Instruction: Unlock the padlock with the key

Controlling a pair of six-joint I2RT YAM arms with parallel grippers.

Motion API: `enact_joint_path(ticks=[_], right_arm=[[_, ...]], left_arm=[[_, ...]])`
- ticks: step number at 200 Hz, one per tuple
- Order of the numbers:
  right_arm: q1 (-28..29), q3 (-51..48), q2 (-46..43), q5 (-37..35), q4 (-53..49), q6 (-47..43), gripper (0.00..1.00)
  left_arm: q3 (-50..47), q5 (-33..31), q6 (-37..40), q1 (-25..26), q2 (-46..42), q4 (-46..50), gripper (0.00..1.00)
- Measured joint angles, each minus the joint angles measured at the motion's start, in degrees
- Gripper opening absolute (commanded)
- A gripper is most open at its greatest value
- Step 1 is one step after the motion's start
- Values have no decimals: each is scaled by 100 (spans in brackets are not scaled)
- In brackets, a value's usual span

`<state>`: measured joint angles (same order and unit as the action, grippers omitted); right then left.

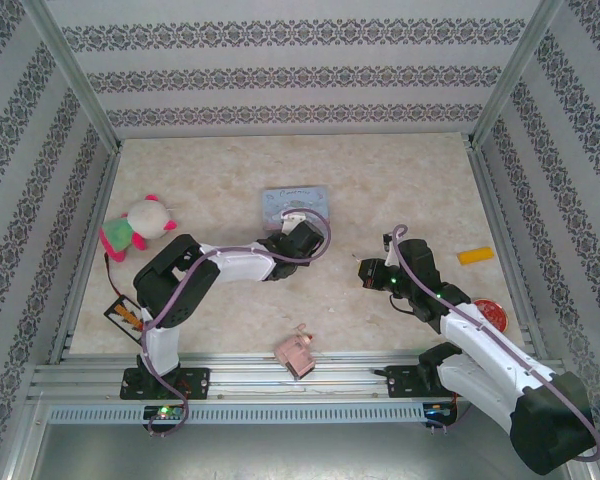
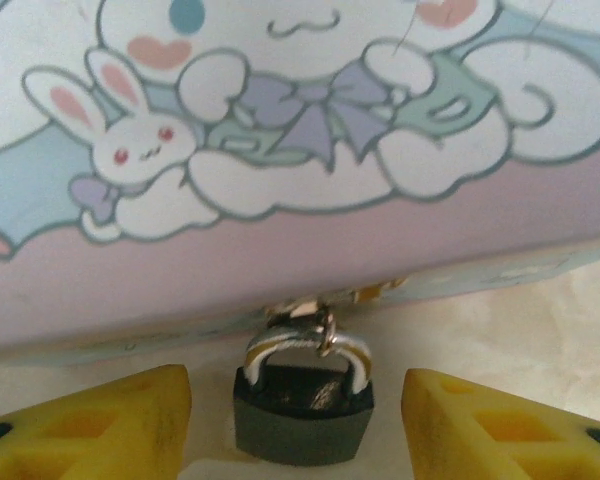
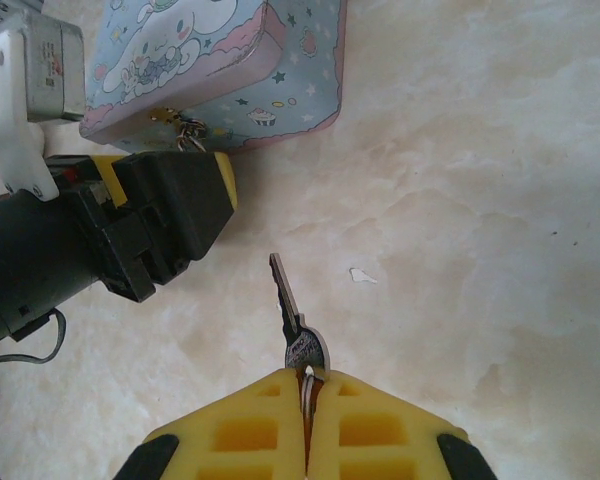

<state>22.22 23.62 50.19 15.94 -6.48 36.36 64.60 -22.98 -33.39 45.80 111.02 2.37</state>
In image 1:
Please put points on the left green lit circuit board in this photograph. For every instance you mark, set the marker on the left green lit circuit board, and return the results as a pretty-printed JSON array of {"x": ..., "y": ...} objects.
[{"x": 164, "y": 412}]

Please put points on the blue cartoon tin box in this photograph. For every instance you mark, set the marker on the blue cartoon tin box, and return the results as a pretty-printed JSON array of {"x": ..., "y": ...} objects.
[{"x": 295, "y": 197}]

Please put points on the black card with orange print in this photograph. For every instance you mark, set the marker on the black card with orange print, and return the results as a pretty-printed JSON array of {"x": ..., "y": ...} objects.
[{"x": 122, "y": 312}]

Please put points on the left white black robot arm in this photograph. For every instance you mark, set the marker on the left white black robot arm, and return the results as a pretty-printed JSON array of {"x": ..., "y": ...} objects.
[{"x": 240, "y": 262}]

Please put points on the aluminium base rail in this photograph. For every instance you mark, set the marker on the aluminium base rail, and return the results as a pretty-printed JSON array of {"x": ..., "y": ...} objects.
[{"x": 290, "y": 372}]

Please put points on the yellow rectangular block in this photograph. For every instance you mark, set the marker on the yellow rectangular block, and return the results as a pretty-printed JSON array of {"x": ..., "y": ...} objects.
[{"x": 475, "y": 255}]

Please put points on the aluminium side rail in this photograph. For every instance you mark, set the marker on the aluminium side rail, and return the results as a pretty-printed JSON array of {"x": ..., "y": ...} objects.
[
  {"x": 482, "y": 172},
  {"x": 111, "y": 172}
]

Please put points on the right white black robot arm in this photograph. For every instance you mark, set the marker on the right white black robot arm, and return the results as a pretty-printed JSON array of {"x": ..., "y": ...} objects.
[{"x": 480, "y": 345}]

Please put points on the pink toy pencil sharpener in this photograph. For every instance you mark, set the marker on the pink toy pencil sharpener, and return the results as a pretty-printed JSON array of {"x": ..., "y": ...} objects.
[{"x": 295, "y": 352}]

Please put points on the right small circuit board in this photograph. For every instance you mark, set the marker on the right small circuit board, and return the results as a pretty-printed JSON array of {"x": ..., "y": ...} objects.
[{"x": 437, "y": 411}]

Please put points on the white pink green plush toy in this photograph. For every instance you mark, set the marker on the white pink green plush toy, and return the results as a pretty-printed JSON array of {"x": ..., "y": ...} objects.
[{"x": 145, "y": 217}]

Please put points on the aluminium frame post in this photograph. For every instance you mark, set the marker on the aluminium frame post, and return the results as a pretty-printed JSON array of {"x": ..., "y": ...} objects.
[
  {"x": 70, "y": 75},
  {"x": 517, "y": 75}
]

